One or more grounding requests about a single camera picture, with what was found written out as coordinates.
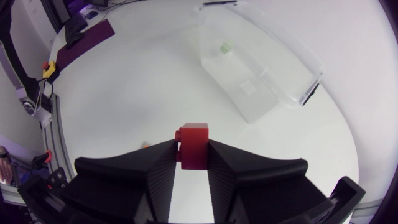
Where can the green toy brick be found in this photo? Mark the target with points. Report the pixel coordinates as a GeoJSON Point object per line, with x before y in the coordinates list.
{"type": "Point", "coordinates": [226, 47]}

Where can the yellow emergency stop button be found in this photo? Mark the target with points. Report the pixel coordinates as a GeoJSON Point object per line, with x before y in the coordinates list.
{"type": "Point", "coordinates": [49, 70]}

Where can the black keyboard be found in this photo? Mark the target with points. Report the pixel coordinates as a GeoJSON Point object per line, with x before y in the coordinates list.
{"type": "Point", "coordinates": [75, 25]}

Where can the dark mat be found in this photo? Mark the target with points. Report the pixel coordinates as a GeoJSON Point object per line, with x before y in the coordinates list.
{"type": "Point", "coordinates": [87, 43]}

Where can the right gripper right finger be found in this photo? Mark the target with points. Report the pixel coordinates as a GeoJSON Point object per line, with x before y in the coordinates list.
{"type": "Point", "coordinates": [258, 183]}

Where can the orange toy brick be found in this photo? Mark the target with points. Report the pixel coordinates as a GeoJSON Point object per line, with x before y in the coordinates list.
{"type": "Point", "coordinates": [145, 145]}

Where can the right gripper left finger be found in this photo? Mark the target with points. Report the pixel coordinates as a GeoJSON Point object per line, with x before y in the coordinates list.
{"type": "Point", "coordinates": [124, 180]}

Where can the red toy brick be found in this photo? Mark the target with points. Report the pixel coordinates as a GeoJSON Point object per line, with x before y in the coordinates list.
{"type": "Point", "coordinates": [194, 146]}

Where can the clear plastic container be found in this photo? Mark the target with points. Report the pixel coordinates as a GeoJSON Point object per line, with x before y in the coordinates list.
{"type": "Point", "coordinates": [267, 77]}

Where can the person's hand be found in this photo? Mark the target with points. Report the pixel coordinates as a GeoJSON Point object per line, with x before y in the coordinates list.
{"type": "Point", "coordinates": [5, 168]}

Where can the dark screen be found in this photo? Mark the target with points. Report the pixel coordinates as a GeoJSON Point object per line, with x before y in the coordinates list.
{"type": "Point", "coordinates": [57, 12]}

